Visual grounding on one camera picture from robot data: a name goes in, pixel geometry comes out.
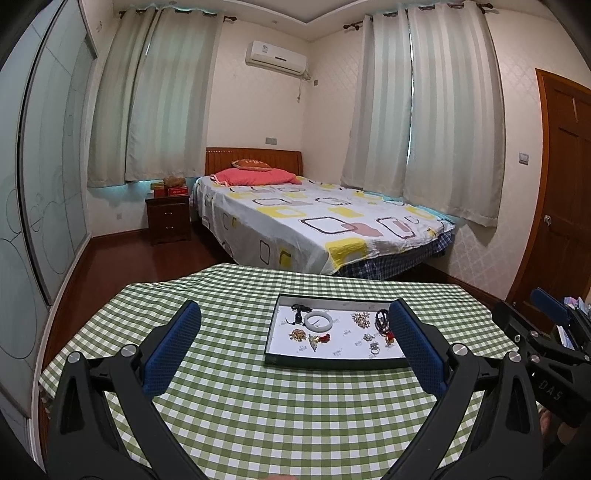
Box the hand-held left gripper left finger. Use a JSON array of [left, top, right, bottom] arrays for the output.
[[46, 299, 203, 480]]

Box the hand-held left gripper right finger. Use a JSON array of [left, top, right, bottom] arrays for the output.
[[387, 298, 543, 480]]

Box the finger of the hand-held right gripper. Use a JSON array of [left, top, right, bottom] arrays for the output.
[[492, 301, 583, 366], [530, 288, 591, 352]]

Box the dark tray with white lining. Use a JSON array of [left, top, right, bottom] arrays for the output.
[[264, 293, 411, 370]]

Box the white jade bangle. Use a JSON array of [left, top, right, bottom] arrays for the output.
[[304, 311, 334, 330]]

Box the person's right hand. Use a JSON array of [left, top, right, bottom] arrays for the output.
[[541, 410, 573, 448]]

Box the pale colourful bag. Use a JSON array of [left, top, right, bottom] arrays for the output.
[[556, 295, 591, 347]]

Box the blue plaid mattress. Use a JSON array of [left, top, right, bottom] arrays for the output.
[[339, 231, 456, 280]]

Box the wooden door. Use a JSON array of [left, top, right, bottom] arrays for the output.
[[505, 68, 591, 324]]

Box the green checked tablecloth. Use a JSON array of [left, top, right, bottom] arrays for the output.
[[39, 263, 541, 480]]

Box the dark wooden nightstand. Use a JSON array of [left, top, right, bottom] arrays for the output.
[[145, 191, 192, 246]]

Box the bed with patterned sheet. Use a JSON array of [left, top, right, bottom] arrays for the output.
[[191, 175, 455, 276]]

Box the pink pillow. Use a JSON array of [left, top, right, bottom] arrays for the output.
[[210, 167, 304, 187]]

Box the frosted glass sliding wardrobe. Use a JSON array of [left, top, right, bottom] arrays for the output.
[[0, 0, 99, 418]]

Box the pale curtain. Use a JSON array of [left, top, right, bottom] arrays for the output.
[[404, 4, 507, 227], [88, 9, 160, 188], [342, 11, 414, 197], [124, 7, 223, 184]]

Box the wooden headboard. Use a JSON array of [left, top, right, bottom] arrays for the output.
[[205, 148, 303, 179]]

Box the white air conditioner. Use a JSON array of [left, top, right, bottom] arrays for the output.
[[246, 41, 309, 78]]

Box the black cord pendant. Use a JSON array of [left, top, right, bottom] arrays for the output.
[[285, 302, 315, 326]]

